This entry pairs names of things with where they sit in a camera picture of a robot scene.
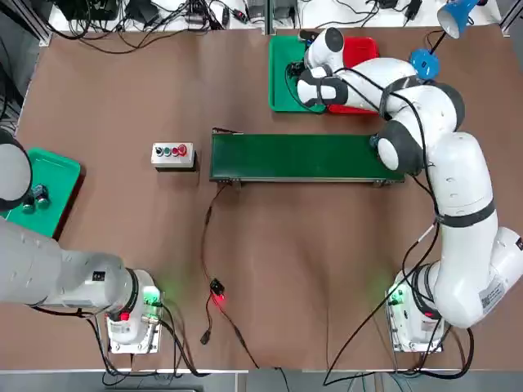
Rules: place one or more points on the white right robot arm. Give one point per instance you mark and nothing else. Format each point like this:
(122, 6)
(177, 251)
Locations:
(461, 196)

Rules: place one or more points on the black power module red light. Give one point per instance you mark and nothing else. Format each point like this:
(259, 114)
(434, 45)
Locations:
(217, 286)

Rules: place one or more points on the wide green plastic tray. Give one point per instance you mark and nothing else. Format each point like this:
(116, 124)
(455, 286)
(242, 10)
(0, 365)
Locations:
(61, 183)

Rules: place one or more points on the narrow green plastic tray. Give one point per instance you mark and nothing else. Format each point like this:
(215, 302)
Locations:
(280, 53)

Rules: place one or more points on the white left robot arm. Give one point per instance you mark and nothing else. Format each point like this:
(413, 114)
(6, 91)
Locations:
(81, 277)

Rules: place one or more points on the black computer box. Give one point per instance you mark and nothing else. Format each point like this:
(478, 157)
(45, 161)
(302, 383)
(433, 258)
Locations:
(90, 8)

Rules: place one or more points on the green belt conveyor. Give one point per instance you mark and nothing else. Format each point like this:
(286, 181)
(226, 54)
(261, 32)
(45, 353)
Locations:
(294, 157)

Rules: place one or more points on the black power adapter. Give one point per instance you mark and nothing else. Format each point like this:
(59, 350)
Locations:
(412, 8)

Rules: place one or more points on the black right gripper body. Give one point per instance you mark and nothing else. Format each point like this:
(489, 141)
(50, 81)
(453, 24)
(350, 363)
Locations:
(297, 67)

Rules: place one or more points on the blue desk lamp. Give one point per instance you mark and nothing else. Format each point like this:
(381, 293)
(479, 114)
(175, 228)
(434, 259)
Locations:
(427, 65)

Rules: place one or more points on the grey push button control box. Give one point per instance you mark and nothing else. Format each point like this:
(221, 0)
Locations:
(171, 161)

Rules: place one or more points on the aluminium frame post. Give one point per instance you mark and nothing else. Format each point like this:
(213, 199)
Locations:
(269, 18)

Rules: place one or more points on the aluminium frame beam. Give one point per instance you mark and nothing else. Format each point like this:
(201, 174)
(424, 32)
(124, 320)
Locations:
(46, 32)
(512, 16)

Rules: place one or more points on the red plastic tray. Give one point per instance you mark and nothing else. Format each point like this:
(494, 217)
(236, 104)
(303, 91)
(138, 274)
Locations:
(359, 49)

